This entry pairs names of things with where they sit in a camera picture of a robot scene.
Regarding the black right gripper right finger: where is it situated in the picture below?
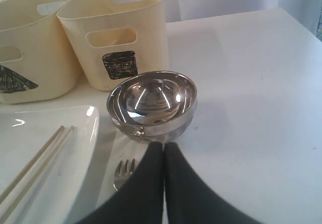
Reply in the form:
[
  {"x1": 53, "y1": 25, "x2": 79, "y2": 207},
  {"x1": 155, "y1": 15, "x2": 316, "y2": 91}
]
[{"x1": 164, "y1": 142, "x2": 257, "y2": 223}]

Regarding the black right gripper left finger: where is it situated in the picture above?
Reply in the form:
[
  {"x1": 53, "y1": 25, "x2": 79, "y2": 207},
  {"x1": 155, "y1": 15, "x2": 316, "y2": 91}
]
[{"x1": 78, "y1": 142, "x2": 164, "y2": 223}]

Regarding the steel fork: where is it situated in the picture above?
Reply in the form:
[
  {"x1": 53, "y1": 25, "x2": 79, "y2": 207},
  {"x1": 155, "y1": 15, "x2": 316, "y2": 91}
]
[{"x1": 113, "y1": 159, "x2": 136, "y2": 191}]

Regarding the stainless steel bowl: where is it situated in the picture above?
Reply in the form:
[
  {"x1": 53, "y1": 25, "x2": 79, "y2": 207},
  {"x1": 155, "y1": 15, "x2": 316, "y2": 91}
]
[{"x1": 106, "y1": 71, "x2": 198, "y2": 143}]

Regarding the white square plate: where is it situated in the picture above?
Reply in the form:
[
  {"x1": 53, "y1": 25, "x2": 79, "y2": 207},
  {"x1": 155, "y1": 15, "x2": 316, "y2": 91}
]
[{"x1": 1, "y1": 105, "x2": 100, "y2": 223}]

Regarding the left wooden chopstick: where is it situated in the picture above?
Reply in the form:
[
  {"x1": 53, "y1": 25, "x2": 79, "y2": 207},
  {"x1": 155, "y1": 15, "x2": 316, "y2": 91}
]
[{"x1": 0, "y1": 125, "x2": 65, "y2": 201}]

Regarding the wooden chopstick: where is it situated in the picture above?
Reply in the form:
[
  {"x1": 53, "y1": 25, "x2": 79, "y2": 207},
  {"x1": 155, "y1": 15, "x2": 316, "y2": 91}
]
[
  {"x1": 0, "y1": 125, "x2": 65, "y2": 201},
  {"x1": 1, "y1": 125, "x2": 74, "y2": 223}
]

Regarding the right wooden chopstick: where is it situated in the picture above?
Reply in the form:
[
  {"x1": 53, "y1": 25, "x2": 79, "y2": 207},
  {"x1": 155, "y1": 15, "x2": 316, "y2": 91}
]
[{"x1": 1, "y1": 125, "x2": 74, "y2": 223}]

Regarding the cream bin triangle mark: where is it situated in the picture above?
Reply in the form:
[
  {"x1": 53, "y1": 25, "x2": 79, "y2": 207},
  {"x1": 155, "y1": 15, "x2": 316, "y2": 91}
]
[{"x1": 1, "y1": 0, "x2": 83, "y2": 104}]

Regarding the cream bin square mark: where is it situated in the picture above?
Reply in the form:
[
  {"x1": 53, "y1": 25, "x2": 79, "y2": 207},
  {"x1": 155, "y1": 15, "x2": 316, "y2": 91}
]
[{"x1": 57, "y1": 0, "x2": 169, "y2": 91}]

